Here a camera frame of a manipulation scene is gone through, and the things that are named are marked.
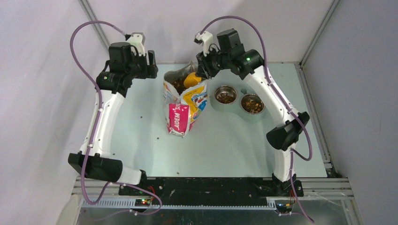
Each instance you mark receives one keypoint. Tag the pet food bag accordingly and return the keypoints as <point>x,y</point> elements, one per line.
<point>182,105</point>

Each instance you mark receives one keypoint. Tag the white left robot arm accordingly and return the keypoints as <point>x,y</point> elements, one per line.
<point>127,61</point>

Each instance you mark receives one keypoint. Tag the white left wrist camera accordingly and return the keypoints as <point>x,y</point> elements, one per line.
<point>136,40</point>

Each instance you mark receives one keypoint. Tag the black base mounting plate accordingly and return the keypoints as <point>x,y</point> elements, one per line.
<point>219,192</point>

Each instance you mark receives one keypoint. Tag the left steel bowl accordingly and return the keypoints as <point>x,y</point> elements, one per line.
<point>225,94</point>

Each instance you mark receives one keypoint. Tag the pale green bowl stand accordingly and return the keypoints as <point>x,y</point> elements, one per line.
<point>235,107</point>

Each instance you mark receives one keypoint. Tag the steel bowl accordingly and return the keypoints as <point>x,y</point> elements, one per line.
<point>225,94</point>
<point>252,104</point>

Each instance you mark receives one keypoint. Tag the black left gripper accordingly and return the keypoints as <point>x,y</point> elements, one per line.
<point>149,71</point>

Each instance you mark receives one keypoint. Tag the yellow plastic scoop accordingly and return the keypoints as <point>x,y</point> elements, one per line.
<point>191,80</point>

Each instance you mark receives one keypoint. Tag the aluminium frame rail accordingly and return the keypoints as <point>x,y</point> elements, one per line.
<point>119,196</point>

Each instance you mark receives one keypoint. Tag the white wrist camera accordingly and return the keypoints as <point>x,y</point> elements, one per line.
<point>206,40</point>
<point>136,40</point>

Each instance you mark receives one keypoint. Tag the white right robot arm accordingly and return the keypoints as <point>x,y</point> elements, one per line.
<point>250,67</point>

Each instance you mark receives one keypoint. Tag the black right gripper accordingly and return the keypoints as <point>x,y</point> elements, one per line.
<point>203,68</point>

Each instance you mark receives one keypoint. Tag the right steel bowl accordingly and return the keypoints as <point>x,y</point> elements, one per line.
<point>252,104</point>

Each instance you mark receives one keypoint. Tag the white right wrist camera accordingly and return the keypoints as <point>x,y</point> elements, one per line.
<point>206,40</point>

